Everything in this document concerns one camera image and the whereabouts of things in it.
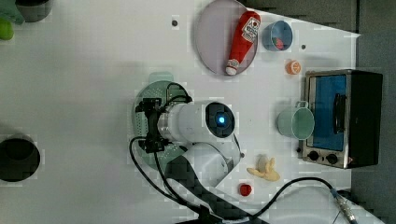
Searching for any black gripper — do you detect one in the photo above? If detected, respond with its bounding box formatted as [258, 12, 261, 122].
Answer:
[135, 98, 170, 153]

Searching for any green oval plastic strainer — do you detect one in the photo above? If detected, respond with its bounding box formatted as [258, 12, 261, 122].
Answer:
[132, 72, 192, 171]

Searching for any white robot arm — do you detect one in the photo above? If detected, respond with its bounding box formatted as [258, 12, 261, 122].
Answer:
[134, 96, 268, 224]

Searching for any red strawberry toy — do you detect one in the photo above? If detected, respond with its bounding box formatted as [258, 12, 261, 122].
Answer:
[239, 184, 252, 197]

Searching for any peeled banana toy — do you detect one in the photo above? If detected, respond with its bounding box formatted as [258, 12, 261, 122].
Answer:
[247, 155, 280, 182]

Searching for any large black cylinder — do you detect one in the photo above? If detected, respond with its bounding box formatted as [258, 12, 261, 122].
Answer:
[0, 134, 41, 182]

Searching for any pink oval plate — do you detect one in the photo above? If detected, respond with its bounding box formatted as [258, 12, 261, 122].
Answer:
[194, 0, 259, 76]

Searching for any green mug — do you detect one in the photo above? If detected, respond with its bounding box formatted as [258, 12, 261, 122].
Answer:
[276, 101, 315, 140]

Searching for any red ketchup bottle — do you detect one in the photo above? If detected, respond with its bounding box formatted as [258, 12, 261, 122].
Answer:
[226, 10, 261, 76]

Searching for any orange slice toy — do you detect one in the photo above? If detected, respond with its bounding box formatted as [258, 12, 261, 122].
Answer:
[285, 60, 302, 75]

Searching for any red strawberry in bowl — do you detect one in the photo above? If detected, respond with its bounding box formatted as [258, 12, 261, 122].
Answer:
[274, 37, 284, 49]

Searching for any blue bowl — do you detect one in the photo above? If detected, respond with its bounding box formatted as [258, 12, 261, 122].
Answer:
[262, 21, 293, 51]

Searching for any green object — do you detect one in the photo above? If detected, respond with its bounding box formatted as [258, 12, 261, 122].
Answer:
[0, 0, 25, 40]

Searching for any black toaster oven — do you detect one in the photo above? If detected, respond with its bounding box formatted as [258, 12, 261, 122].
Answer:
[302, 69, 383, 169]

